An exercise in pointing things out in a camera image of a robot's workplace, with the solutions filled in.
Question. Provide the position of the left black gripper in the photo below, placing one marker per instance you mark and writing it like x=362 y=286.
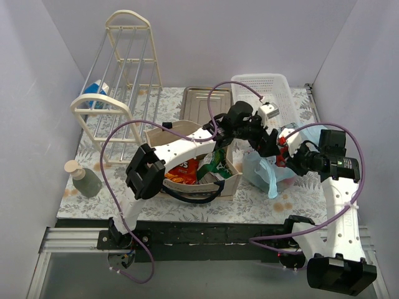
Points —
x=262 y=137

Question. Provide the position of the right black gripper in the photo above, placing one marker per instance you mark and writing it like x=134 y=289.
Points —
x=293 y=159

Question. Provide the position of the light blue plastic grocery bag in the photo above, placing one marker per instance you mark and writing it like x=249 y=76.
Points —
x=265 y=174

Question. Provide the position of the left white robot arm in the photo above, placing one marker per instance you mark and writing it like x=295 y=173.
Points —
x=146 y=171

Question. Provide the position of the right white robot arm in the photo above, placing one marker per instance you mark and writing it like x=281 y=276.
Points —
x=337 y=264

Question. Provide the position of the white plastic basket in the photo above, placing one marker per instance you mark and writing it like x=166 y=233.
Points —
x=275 y=89

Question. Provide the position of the green snack bag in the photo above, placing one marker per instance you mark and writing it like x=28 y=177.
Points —
x=213 y=167

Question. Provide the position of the metal baking tray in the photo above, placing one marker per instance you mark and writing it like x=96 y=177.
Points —
x=194 y=106

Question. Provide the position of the orange Doritos chip bag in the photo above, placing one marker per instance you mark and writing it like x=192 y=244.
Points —
x=184 y=173

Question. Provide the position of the beige canvas tote bag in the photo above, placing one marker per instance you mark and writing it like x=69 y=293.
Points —
x=157 y=137

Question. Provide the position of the cream shoe rack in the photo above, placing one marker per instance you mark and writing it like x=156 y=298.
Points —
x=126 y=61

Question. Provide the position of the blue white carton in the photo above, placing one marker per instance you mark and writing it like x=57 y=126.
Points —
x=94 y=88

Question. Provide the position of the green soap dispenser bottle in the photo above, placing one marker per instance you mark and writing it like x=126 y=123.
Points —
x=83 y=179

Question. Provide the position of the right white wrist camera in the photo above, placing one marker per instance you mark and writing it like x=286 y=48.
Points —
x=291 y=139

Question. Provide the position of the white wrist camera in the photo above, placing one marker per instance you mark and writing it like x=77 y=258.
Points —
x=291 y=139
x=267 y=111

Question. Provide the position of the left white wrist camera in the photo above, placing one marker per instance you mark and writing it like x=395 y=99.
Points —
x=267 y=111

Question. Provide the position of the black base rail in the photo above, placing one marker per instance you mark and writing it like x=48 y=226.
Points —
x=200 y=241

